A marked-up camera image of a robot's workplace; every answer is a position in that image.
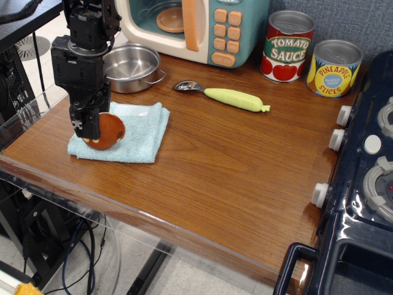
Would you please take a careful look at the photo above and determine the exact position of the white stove knob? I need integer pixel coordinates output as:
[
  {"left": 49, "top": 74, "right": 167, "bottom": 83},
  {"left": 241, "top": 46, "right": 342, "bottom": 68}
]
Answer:
[
  {"left": 329, "top": 129, "right": 345, "bottom": 152},
  {"left": 311, "top": 183, "right": 329, "bottom": 208},
  {"left": 336, "top": 106, "right": 352, "bottom": 127}
]

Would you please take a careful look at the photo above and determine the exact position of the white stove knob upper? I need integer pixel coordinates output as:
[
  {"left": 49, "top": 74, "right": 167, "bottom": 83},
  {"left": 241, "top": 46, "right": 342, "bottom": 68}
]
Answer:
[{"left": 336, "top": 106, "right": 352, "bottom": 127}]

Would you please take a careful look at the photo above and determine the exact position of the orange toy plate in microwave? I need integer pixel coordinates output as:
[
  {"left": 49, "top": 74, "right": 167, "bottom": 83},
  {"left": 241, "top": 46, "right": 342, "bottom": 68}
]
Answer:
[{"left": 156, "top": 6, "right": 184, "bottom": 33}]

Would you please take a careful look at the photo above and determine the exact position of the spoon with yellow-green handle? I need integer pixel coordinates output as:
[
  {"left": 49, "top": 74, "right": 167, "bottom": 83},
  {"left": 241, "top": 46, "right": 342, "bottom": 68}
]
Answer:
[{"left": 173, "top": 80, "right": 271, "bottom": 112}]

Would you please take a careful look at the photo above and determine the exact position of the white stove knob middle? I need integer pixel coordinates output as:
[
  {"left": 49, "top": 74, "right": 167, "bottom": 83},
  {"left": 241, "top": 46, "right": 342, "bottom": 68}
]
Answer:
[{"left": 329, "top": 129, "right": 345, "bottom": 152}]

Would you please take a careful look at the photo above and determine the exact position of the small stainless steel pot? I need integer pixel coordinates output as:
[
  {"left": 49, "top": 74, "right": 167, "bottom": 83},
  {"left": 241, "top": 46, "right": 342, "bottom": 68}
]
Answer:
[{"left": 103, "top": 44, "right": 166, "bottom": 93}]

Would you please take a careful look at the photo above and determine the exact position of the tomato sauce toy can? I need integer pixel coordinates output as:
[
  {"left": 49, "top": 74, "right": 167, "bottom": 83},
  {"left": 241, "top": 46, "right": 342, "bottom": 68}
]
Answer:
[{"left": 260, "top": 10, "right": 316, "bottom": 82}]

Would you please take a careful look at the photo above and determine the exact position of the black cable under table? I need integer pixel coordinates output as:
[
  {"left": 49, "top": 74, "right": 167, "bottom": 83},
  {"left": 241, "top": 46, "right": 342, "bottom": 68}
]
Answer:
[{"left": 42, "top": 216, "right": 108, "bottom": 295}]

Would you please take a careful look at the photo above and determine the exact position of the black desk at left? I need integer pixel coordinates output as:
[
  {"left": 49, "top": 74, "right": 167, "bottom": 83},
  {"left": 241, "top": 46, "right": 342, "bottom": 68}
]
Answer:
[{"left": 1, "top": 1, "right": 63, "bottom": 124}]

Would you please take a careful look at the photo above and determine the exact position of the white stove knob lower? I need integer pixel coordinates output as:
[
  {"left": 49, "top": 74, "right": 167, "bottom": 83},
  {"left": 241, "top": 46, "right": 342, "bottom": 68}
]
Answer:
[{"left": 311, "top": 183, "right": 329, "bottom": 208}]

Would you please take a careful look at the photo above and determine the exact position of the toy microwave teal and cream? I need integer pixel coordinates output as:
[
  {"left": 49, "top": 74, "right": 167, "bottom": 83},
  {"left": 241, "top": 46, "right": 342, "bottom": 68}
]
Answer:
[{"left": 116, "top": 1, "right": 270, "bottom": 68}]

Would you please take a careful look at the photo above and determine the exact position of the brown plush mushroom toy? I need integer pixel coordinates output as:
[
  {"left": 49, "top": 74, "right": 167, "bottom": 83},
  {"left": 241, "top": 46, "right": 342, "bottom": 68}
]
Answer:
[{"left": 82, "top": 112, "right": 126, "bottom": 151}]

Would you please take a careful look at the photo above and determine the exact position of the light blue folded napkin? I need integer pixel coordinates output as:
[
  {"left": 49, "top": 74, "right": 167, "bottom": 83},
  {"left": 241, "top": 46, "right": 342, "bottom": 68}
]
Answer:
[{"left": 68, "top": 102, "right": 170, "bottom": 163}]

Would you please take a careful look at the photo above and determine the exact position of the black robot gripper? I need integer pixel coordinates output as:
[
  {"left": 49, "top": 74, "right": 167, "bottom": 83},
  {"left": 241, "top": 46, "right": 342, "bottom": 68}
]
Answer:
[{"left": 51, "top": 35, "right": 111, "bottom": 140}]

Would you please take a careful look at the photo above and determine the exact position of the dark blue toy stove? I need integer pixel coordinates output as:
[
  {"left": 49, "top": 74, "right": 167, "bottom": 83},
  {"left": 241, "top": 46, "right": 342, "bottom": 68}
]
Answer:
[{"left": 274, "top": 51, "right": 392, "bottom": 294}]

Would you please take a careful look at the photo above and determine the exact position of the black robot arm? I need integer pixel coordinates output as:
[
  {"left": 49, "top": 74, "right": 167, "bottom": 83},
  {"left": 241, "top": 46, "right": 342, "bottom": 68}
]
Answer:
[{"left": 51, "top": 1, "right": 122, "bottom": 140}]

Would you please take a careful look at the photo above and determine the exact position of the black table leg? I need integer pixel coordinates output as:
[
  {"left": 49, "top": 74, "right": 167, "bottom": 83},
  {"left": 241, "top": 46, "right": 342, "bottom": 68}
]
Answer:
[{"left": 126, "top": 240, "right": 175, "bottom": 295}]

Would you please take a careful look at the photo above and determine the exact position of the pineapple slices toy can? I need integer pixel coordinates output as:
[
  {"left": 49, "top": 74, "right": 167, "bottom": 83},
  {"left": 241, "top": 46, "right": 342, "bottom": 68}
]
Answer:
[{"left": 306, "top": 39, "right": 364, "bottom": 98}]

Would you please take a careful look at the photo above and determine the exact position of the blue cable under table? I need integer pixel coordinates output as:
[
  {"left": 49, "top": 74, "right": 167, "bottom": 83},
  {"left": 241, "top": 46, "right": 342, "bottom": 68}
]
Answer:
[{"left": 62, "top": 214, "right": 107, "bottom": 295}]

